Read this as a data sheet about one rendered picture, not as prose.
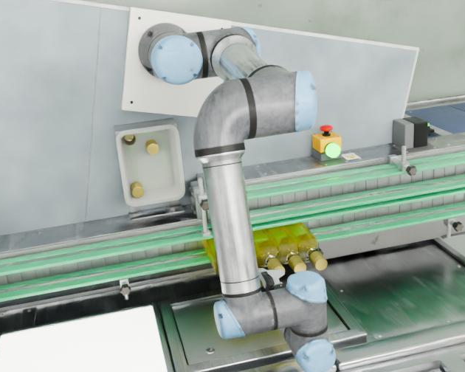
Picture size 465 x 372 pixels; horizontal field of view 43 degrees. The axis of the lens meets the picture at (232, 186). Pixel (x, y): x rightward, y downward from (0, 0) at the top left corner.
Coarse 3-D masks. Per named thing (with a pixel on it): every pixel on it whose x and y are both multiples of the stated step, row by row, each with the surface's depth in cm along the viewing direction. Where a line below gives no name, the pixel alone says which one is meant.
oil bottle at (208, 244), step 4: (204, 240) 168; (208, 240) 165; (212, 240) 165; (204, 244) 169; (208, 244) 163; (212, 244) 162; (204, 248) 170; (208, 248) 163; (212, 248) 160; (208, 252) 164; (212, 252) 159; (208, 256) 166; (212, 256) 159; (212, 260) 160; (216, 260) 155; (212, 264) 161; (216, 264) 155; (216, 268) 155; (216, 272) 156
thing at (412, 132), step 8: (400, 120) 187; (408, 120) 187; (416, 120) 186; (424, 120) 185; (400, 128) 186; (408, 128) 183; (416, 128) 184; (424, 128) 184; (400, 136) 186; (408, 136) 184; (416, 136) 185; (424, 136) 185; (400, 144) 187; (408, 144) 185; (416, 144) 186; (424, 144) 186
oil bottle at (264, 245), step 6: (258, 234) 165; (264, 234) 165; (258, 240) 162; (264, 240) 162; (270, 240) 161; (258, 246) 158; (264, 246) 158; (270, 246) 158; (276, 246) 158; (258, 252) 157; (264, 252) 156; (270, 252) 156; (276, 252) 157; (258, 258) 158; (264, 258) 156; (258, 264) 158; (264, 264) 157
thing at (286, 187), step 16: (416, 160) 180; (432, 160) 180; (448, 160) 178; (464, 160) 177; (320, 176) 174; (336, 176) 174; (352, 176) 172; (368, 176) 170; (384, 176) 171; (256, 192) 166; (272, 192) 165; (288, 192) 166
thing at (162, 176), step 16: (144, 128) 163; (160, 128) 164; (144, 144) 171; (160, 144) 172; (176, 144) 166; (128, 160) 172; (144, 160) 173; (160, 160) 174; (176, 160) 169; (128, 176) 173; (144, 176) 174; (160, 176) 176; (176, 176) 174; (128, 192) 171; (144, 192) 175; (160, 192) 174; (176, 192) 173
